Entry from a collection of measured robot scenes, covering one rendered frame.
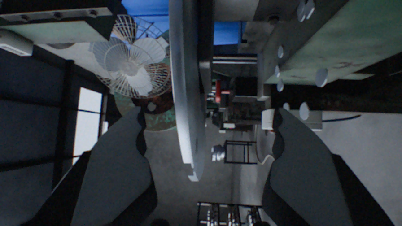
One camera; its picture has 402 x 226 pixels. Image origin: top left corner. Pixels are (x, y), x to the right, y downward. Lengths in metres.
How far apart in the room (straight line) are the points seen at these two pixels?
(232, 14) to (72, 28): 0.39
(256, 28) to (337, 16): 0.19
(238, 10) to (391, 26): 0.18
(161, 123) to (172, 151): 5.48
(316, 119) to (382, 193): 0.69
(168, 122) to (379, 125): 1.40
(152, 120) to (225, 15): 1.43
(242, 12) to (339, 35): 0.13
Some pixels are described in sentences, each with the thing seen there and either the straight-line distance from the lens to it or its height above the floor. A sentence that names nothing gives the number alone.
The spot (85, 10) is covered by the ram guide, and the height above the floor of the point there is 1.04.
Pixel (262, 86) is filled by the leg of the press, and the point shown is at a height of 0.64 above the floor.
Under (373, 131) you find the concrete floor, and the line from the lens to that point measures 1.13.
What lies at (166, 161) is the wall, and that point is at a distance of 7.18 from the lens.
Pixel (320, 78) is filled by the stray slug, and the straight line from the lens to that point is 0.23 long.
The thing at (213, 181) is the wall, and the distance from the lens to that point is 7.10.
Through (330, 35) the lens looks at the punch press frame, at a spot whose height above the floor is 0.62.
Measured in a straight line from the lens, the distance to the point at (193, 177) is 0.16.
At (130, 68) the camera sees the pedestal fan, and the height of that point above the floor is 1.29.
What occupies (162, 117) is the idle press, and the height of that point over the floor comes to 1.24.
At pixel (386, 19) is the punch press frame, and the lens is 0.27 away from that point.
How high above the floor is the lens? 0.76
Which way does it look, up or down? 4 degrees up
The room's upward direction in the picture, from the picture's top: 88 degrees counter-clockwise
